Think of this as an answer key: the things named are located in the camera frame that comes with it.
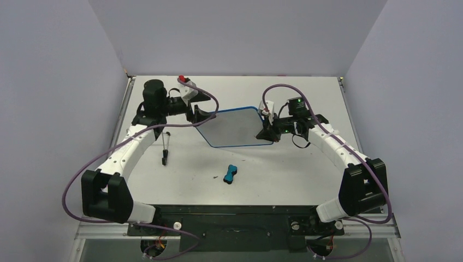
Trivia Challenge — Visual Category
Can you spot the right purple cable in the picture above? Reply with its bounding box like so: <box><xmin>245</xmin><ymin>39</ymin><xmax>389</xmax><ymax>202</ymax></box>
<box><xmin>262</xmin><ymin>84</ymin><xmax>393</xmax><ymax>260</ymax></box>

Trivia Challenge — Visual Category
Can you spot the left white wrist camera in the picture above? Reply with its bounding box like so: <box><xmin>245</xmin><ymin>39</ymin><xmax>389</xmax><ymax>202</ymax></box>
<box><xmin>177</xmin><ymin>75</ymin><xmax>199</xmax><ymax>105</ymax></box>

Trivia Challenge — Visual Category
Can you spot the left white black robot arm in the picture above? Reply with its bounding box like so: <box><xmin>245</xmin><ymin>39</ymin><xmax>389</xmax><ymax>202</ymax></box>
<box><xmin>81</xmin><ymin>76</ymin><xmax>218</xmax><ymax>235</ymax></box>

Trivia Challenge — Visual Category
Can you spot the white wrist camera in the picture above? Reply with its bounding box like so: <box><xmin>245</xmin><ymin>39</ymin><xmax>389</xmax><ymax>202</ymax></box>
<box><xmin>177</xmin><ymin>75</ymin><xmax>199</xmax><ymax>105</ymax></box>
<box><xmin>258</xmin><ymin>100</ymin><xmax>275</xmax><ymax>124</ymax></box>

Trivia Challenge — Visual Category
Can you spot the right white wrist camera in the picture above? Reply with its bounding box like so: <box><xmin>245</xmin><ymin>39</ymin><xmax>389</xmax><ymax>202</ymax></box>
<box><xmin>258</xmin><ymin>100</ymin><xmax>275</xmax><ymax>124</ymax></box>

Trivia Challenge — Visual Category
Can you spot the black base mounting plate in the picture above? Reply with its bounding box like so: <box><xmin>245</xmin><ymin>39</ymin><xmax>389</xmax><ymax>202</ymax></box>
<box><xmin>127</xmin><ymin>205</ymin><xmax>349</xmax><ymax>252</ymax></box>

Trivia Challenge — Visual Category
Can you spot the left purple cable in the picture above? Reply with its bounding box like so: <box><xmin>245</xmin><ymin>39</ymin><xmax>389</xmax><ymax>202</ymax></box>
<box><xmin>61</xmin><ymin>78</ymin><xmax>220</xmax><ymax>261</ymax></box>

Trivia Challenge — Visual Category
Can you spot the aluminium rail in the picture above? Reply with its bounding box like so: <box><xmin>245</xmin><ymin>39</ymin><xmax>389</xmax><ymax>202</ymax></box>
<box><xmin>75</xmin><ymin>219</ymin><xmax>400</xmax><ymax>240</ymax></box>

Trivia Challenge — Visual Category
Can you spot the blue framed whiteboard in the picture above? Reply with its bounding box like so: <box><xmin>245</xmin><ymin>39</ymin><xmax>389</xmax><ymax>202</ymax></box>
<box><xmin>196</xmin><ymin>106</ymin><xmax>273</xmax><ymax>148</ymax></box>

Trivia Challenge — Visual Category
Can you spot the purple cable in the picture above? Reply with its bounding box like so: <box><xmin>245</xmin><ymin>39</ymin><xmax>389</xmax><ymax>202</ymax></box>
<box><xmin>61</xmin><ymin>78</ymin><xmax>220</xmax><ymax>261</ymax></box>
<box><xmin>262</xmin><ymin>84</ymin><xmax>393</xmax><ymax>260</ymax></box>

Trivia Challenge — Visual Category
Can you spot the wire whiteboard stand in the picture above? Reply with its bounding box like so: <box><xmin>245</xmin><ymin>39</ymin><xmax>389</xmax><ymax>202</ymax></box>
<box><xmin>126</xmin><ymin>128</ymin><xmax>171</xmax><ymax>166</ymax></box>

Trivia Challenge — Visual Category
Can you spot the blue and black eraser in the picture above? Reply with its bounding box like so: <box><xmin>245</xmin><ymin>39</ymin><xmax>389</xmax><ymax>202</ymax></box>
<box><xmin>223</xmin><ymin>164</ymin><xmax>238</xmax><ymax>184</ymax></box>

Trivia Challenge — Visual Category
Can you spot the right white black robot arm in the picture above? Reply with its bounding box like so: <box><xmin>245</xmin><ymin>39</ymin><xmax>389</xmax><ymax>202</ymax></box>
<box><xmin>256</xmin><ymin>97</ymin><xmax>390</xmax><ymax>233</ymax></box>

